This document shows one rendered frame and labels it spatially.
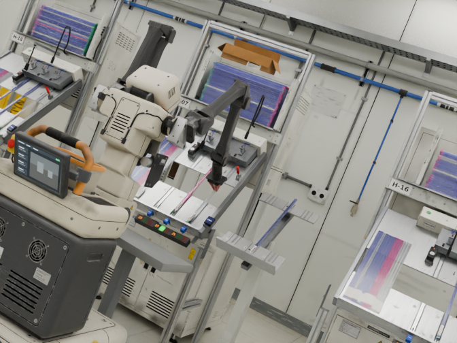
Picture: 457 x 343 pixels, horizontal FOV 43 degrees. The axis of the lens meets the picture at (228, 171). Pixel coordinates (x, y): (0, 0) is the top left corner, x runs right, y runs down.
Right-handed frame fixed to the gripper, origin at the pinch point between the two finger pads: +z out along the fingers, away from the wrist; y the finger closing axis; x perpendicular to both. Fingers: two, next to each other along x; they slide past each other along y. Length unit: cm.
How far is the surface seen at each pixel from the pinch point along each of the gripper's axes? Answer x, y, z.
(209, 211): 15.1, -5.3, 2.3
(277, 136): -49, -12, -12
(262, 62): -102, 28, -23
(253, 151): -32.7, -4.9, -8.2
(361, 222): -137, -59, 110
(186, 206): 18.1, 7.4, 2.9
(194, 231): 30.0, -6.0, 4.3
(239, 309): 40, -42, 34
